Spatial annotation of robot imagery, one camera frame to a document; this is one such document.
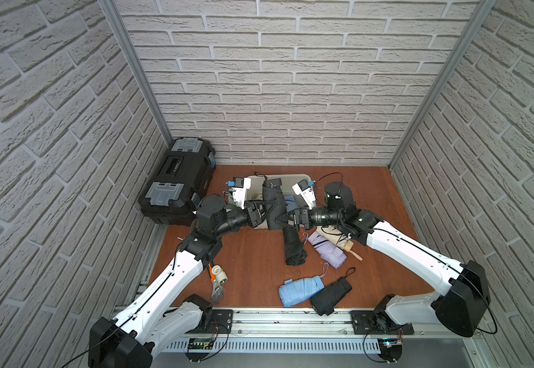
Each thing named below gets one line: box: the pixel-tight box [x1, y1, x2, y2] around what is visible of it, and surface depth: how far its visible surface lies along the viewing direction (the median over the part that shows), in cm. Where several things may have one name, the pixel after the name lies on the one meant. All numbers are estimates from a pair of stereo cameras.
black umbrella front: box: [309, 266, 356, 316], surface depth 79 cm
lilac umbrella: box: [306, 230, 347, 270], surface depth 89 cm
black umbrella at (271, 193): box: [262, 177, 287, 230], surface depth 68 cm
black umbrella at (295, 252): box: [283, 225, 307, 267], surface depth 86 cm
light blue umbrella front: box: [278, 275, 326, 308], surface depth 79 cm
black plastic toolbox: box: [138, 136, 217, 225], surface depth 94 cm
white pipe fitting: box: [211, 264, 228, 286], surface depth 83 cm
